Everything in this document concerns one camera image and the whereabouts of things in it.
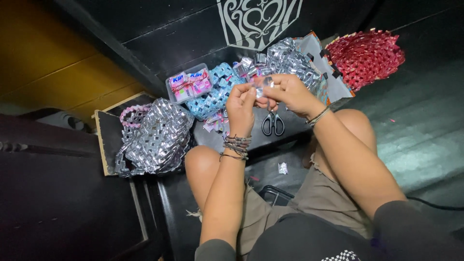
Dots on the person's right hand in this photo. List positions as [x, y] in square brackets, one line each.
[295, 96]

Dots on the person's left hand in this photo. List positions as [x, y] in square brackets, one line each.
[239, 114]

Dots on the person's left fingers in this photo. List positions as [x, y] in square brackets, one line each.
[242, 90]

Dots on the silver wrapper strip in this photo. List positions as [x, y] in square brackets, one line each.
[261, 86]

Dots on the heap of loose wrappers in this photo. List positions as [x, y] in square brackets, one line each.
[250, 67]

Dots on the blue woven wrapper bag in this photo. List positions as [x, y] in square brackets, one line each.
[214, 96]

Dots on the pink wrapper scraps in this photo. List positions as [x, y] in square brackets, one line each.
[214, 123]

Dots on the clear box of pink packets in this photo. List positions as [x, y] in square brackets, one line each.
[190, 85]

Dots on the silver woven wrapper mat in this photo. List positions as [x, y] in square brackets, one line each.
[292, 61]

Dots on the thin wrist bangles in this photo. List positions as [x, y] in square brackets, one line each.
[318, 116]

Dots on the small silver wrapper scrap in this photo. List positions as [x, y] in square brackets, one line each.
[283, 168]

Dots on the colourful paper bag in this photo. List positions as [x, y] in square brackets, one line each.
[335, 85]

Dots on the large silver woven wrapper bag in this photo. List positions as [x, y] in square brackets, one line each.
[159, 139]

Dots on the red woven wrapper basket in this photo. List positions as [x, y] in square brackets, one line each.
[364, 60]

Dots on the beige frayed shorts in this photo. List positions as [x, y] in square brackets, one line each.
[319, 203]

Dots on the black wooden board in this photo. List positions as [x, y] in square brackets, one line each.
[108, 141]

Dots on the black sweatshirt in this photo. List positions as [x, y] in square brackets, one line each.
[326, 235]

